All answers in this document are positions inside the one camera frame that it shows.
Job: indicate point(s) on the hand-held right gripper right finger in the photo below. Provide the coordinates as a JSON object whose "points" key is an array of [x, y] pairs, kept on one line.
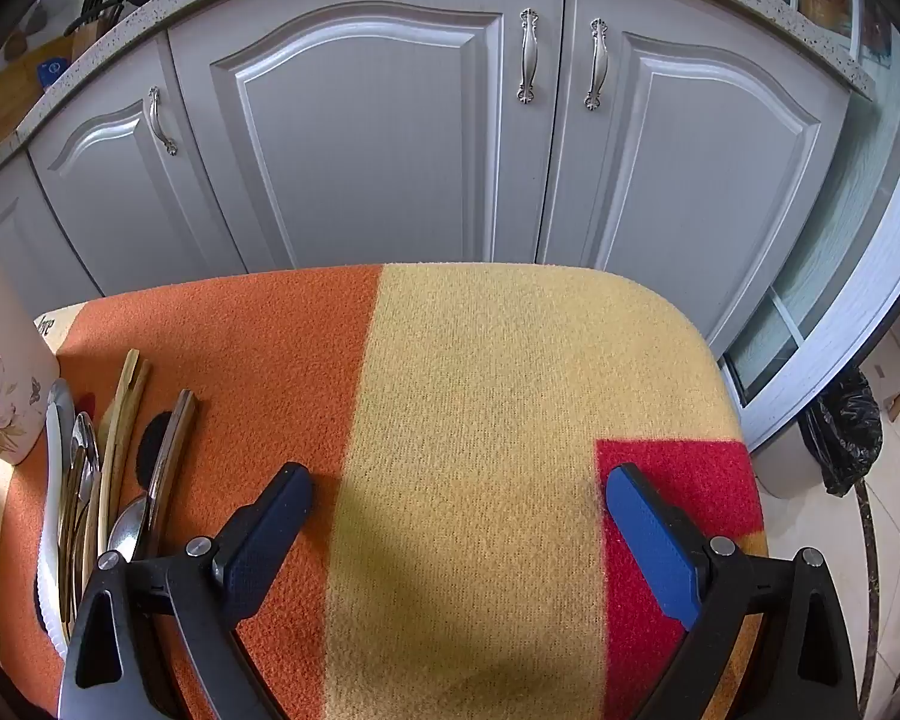
{"points": [[660, 547]]}

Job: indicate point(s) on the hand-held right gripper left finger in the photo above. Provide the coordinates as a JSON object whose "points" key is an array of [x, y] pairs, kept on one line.
{"points": [[270, 532]]}

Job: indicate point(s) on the dark brown chopstick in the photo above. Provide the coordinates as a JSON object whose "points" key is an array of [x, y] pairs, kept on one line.
{"points": [[171, 450], [182, 442]]}

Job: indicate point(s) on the large metal spoon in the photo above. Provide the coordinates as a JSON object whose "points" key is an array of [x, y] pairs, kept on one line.
{"points": [[127, 525]]}

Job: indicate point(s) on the small metal spoon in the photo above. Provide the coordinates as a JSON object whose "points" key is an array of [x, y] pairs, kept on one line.
{"points": [[92, 476]]}

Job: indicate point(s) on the white plate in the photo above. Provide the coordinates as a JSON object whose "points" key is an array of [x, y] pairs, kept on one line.
{"points": [[54, 420]]}

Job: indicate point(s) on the floral utensil holder cup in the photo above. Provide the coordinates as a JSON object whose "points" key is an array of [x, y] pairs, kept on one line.
{"points": [[0, 360]]}

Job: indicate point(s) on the white trash bin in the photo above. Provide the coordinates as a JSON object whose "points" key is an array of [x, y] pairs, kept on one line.
{"points": [[784, 465]]}

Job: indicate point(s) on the orange yellow patterned cloth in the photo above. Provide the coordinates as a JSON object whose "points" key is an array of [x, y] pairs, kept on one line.
{"points": [[457, 390]]}

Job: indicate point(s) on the white framed glass door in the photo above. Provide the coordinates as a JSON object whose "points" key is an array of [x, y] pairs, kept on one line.
{"points": [[832, 345]]}

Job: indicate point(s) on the wooden cutting board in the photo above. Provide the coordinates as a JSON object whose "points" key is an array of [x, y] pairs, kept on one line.
{"points": [[7, 97]]}

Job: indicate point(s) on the blue white packet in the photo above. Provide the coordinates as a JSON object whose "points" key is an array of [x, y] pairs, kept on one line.
{"points": [[52, 71]]}

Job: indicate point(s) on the wooden knife block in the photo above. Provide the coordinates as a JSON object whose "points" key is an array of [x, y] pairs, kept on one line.
{"points": [[90, 34]]}

